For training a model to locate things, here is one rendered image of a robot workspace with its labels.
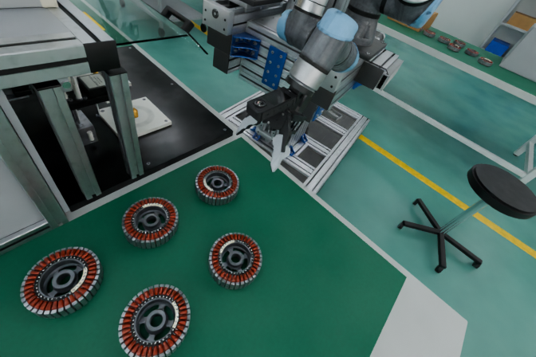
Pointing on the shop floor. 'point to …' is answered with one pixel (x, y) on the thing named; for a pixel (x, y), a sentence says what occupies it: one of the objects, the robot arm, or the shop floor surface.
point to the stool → (505, 204)
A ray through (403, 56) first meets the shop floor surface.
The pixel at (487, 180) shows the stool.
